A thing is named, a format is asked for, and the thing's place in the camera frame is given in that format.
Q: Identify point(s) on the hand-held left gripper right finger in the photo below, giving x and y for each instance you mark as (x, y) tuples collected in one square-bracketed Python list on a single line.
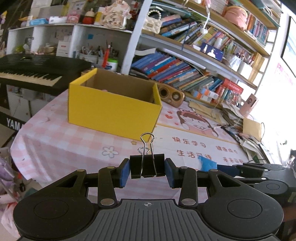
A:
[(170, 173)]

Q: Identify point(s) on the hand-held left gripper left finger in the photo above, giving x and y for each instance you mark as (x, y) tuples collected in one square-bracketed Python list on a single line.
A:
[(124, 173)]

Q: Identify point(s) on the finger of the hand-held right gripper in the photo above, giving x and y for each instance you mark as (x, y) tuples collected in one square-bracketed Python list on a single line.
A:
[(254, 165), (227, 170)]

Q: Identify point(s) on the black binder clip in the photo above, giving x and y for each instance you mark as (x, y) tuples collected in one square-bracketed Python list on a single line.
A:
[(136, 165)]

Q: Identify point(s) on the small blue plastic bag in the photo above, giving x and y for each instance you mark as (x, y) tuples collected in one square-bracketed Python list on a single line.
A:
[(208, 164)]

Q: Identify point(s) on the yellow cardboard box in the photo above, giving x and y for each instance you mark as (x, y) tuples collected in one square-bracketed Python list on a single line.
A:
[(104, 115)]

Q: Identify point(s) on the brown envelope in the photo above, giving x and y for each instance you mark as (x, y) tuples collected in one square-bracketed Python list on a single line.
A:
[(252, 128)]

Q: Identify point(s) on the printed white desk mat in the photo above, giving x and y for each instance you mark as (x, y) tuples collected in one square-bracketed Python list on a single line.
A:
[(192, 139)]

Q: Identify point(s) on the pile of papers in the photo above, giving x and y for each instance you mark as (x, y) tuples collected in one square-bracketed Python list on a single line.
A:
[(222, 113)]

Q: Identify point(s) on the wooden retro radio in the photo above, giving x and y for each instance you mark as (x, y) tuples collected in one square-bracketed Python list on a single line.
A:
[(171, 95)]

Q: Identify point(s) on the orange and white medicine boxes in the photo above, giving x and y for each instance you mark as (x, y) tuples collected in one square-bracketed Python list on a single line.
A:
[(204, 95)]

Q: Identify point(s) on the red book box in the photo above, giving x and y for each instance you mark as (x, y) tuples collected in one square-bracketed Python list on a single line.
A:
[(232, 87)]

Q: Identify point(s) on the row of blue leaning books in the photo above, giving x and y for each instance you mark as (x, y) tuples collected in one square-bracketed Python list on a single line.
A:
[(171, 71)]

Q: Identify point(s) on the white storage containers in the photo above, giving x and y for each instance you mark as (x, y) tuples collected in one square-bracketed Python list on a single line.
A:
[(240, 63)]

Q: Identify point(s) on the white jar with green lid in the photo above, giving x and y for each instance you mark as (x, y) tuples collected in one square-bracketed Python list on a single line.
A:
[(112, 65)]

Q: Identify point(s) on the pink backpack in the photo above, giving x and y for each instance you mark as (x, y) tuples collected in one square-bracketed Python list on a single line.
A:
[(9, 185)]

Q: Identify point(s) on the small standing screen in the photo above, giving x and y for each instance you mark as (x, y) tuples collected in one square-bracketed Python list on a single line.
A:
[(211, 51)]

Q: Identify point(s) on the black keyboard stand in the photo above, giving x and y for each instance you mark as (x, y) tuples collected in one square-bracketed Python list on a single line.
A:
[(13, 122)]

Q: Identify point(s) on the white pen holder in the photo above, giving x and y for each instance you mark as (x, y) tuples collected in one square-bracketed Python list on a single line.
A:
[(89, 55)]

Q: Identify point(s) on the wooden bookshelf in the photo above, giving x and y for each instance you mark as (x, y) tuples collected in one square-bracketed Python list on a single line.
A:
[(135, 41)]

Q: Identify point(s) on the row of upright books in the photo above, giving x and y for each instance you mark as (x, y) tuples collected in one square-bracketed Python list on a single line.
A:
[(256, 29)]

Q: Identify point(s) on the black electronic keyboard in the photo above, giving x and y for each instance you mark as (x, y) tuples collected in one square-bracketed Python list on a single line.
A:
[(34, 69)]

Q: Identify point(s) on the white box with red label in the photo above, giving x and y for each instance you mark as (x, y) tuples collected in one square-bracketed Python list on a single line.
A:
[(63, 49)]

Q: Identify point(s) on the white hanging lamp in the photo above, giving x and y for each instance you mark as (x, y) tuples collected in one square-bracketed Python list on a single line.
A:
[(204, 29)]

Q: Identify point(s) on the row of thin colourful books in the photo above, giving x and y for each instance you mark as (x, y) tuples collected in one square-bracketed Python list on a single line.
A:
[(192, 30)]

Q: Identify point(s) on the golden bowl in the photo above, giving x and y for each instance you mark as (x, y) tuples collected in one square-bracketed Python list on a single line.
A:
[(49, 49)]

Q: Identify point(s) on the white shelf unit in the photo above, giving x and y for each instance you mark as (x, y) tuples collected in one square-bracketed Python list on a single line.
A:
[(76, 34)]

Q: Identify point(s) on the pink bag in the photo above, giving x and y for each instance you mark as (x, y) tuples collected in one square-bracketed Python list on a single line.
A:
[(235, 16)]

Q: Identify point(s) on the white quilted pearl handbag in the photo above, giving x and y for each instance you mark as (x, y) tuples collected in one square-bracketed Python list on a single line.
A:
[(151, 23)]

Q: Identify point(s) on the yellow and white cup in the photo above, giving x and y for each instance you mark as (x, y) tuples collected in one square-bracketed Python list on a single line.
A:
[(98, 18)]

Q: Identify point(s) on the pink floral ornament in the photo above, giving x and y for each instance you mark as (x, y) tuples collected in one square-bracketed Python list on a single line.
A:
[(114, 16)]

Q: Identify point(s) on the red and white doll bottle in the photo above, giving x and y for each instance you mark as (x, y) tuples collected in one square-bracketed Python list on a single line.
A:
[(89, 16)]

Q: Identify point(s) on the pink printed box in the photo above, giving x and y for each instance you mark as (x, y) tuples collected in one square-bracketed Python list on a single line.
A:
[(73, 16)]

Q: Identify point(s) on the white tissue box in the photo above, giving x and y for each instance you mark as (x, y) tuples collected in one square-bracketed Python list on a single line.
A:
[(57, 19)]

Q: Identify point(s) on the blue wet wipes packet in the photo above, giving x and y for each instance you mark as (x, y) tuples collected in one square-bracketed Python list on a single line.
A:
[(38, 22)]

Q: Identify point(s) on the wall poster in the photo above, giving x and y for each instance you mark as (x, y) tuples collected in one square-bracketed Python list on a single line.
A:
[(285, 76)]

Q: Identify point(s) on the framed wall picture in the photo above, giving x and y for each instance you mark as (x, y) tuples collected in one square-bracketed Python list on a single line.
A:
[(290, 46)]

